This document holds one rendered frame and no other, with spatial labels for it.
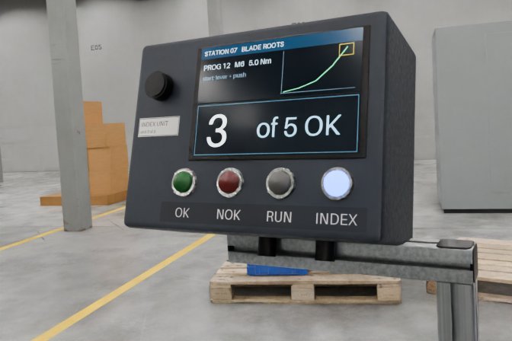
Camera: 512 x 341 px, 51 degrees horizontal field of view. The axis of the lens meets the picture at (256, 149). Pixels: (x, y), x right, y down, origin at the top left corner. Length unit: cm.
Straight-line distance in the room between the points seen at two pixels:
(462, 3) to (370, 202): 1269
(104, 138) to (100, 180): 65
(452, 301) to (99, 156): 810
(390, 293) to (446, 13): 1014
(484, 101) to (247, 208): 581
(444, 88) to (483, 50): 55
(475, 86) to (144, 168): 578
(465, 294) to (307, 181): 16
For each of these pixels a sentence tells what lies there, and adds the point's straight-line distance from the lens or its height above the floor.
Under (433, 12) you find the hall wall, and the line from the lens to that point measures 1302.
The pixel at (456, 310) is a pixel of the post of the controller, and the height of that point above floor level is 100.
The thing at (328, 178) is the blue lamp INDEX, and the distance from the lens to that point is 43.
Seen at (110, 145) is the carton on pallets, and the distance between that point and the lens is 843.
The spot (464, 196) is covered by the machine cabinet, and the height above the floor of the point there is 19.
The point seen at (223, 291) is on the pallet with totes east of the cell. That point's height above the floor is 8.
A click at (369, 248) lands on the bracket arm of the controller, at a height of 105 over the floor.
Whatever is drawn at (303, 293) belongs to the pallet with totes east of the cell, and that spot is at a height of 7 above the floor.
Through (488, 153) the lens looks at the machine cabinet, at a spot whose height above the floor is 66.
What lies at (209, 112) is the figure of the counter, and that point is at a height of 118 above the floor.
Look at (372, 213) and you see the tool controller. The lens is 42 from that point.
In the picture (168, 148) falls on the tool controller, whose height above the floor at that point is 115.
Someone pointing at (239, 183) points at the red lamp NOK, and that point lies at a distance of 47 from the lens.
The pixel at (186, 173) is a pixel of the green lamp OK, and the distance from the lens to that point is 50.
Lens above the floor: 117
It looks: 3 degrees down
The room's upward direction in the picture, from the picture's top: 3 degrees counter-clockwise
